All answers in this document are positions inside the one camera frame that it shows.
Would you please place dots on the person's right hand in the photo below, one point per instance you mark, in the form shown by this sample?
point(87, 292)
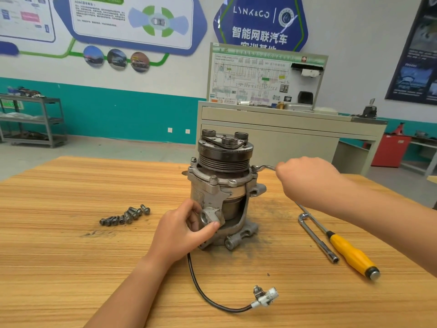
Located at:
point(314, 184)

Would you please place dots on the red cabinet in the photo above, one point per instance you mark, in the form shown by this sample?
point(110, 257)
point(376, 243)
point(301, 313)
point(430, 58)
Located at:
point(391, 150)

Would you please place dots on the person's right forearm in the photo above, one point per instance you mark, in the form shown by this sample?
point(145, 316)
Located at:
point(396, 229)

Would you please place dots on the silver combination wrench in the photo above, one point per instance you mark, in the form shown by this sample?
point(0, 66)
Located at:
point(264, 167)

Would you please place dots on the person's left forearm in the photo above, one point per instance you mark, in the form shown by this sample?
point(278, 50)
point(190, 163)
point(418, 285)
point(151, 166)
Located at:
point(130, 297)

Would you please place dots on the dark wall poster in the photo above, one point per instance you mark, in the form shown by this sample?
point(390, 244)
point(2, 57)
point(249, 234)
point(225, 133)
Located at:
point(416, 58)

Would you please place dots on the blue rounded infographic panel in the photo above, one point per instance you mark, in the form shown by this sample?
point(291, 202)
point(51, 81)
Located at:
point(109, 24)

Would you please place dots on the silver L-shaped socket wrench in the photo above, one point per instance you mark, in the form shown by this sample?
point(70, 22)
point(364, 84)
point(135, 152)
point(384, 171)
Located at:
point(317, 237)

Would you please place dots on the beige workbench cabinet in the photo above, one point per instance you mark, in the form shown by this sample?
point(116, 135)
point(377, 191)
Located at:
point(293, 129)

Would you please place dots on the round photo wall decal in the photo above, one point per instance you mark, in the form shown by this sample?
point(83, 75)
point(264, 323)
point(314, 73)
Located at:
point(117, 58)
point(140, 62)
point(93, 56)

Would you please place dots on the small black device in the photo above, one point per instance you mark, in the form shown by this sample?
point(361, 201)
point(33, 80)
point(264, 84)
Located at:
point(369, 110)

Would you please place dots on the person's left hand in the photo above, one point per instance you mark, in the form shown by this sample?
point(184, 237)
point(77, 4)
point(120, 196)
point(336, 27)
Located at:
point(176, 232)

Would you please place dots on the grey metal shelf cart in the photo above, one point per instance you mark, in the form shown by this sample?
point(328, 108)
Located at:
point(33, 119)

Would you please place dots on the white wiring display board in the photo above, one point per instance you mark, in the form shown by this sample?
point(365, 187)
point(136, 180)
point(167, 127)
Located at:
point(242, 75)

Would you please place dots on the blue hexagon wall sign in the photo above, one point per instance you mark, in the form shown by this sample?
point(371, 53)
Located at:
point(259, 20)

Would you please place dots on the white infographic wall panel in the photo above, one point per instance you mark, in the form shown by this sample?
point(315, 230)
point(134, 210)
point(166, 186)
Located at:
point(24, 17)

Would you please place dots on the grey metal compressor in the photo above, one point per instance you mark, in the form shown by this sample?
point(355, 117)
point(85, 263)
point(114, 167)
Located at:
point(229, 184)

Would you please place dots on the wooden side table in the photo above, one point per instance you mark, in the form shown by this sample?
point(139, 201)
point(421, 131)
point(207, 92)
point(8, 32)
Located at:
point(432, 181)

